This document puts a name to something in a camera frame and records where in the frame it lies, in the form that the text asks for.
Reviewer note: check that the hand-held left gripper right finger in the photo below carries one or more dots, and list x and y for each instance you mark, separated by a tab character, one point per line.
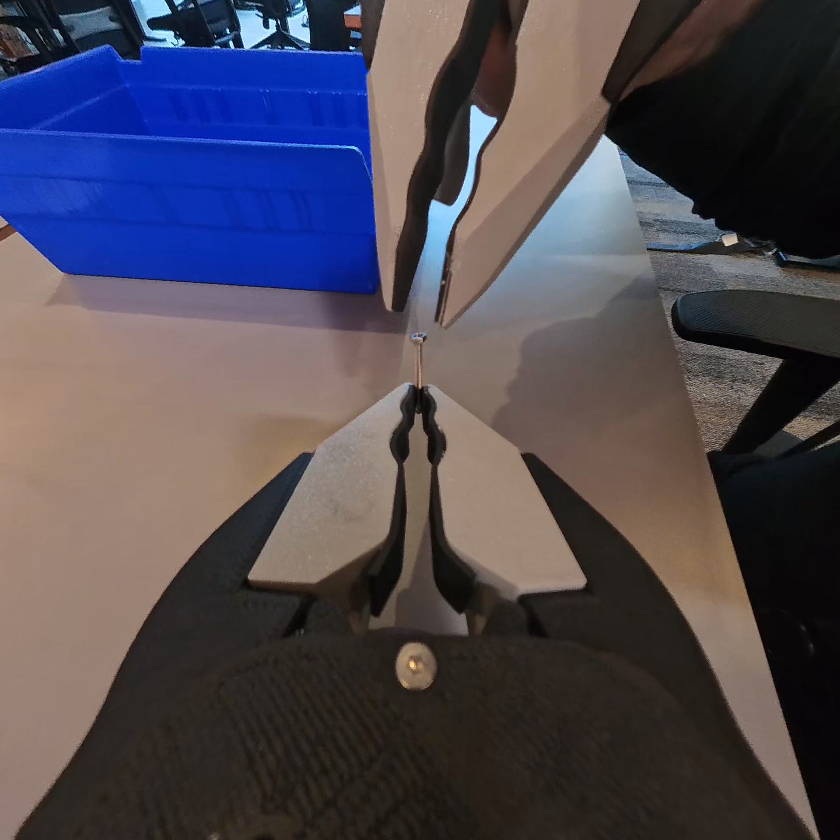
505	518

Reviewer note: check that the small metal screw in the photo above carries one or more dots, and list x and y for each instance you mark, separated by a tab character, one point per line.
418	364

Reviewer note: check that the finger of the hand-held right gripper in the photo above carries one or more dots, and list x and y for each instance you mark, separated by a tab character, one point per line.
400	98
544	131

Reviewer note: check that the person's body in black clothes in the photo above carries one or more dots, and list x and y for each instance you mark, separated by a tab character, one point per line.
787	590

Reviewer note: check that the person's right hand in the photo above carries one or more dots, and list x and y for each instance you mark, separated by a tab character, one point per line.
499	72

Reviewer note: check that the large blue plastic bin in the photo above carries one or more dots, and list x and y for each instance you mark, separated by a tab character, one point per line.
197	229

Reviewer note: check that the person's right forearm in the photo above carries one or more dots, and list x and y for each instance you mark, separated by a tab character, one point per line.
754	131

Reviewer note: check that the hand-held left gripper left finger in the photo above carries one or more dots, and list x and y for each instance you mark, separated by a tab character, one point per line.
328	518

